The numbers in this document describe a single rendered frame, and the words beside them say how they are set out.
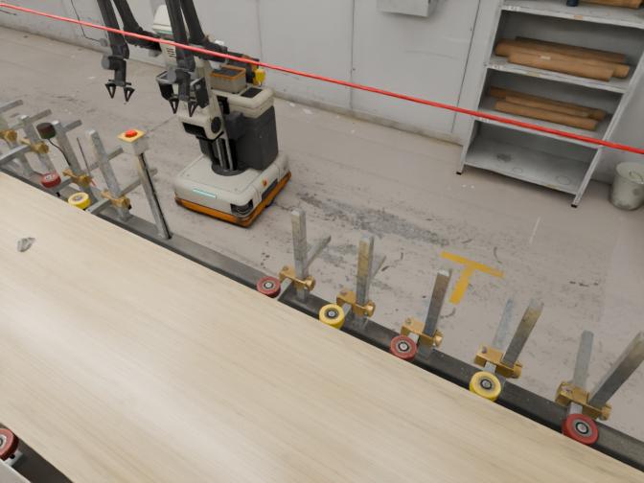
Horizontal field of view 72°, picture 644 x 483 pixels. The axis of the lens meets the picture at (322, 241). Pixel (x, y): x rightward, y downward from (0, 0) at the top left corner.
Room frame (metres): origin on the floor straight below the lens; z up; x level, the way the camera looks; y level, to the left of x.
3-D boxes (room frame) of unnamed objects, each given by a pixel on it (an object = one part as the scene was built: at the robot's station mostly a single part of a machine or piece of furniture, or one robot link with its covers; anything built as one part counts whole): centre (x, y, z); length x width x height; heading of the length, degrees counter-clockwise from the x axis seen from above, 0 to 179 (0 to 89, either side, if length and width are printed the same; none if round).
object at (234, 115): (2.54, 0.67, 0.68); 0.28 x 0.27 x 0.25; 64
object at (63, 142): (1.76, 1.15, 0.91); 0.04 x 0.04 x 0.48; 59
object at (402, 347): (0.76, -0.24, 0.85); 0.08 x 0.08 x 0.11
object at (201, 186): (2.72, 0.65, 0.16); 0.67 x 0.64 x 0.25; 154
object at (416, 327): (0.88, -0.33, 0.81); 0.14 x 0.06 x 0.05; 59
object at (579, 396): (0.62, -0.76, 0.81); 0.14 x 0.06 x 0.05; 59
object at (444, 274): (0.86, -0.35, 0.89); 0.04 x 0.04 x 0.48; 59
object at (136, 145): (1.50, 0.71, 1.18); 0.07 x 0.07 x 0.08; 59
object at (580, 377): (0.67, -0.77, 0.81); 0.43 x 0.03 x 0.04; 149
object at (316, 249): (1.18, 0.09, 0.80); 0.43 x 0.03 x 0.04; 149
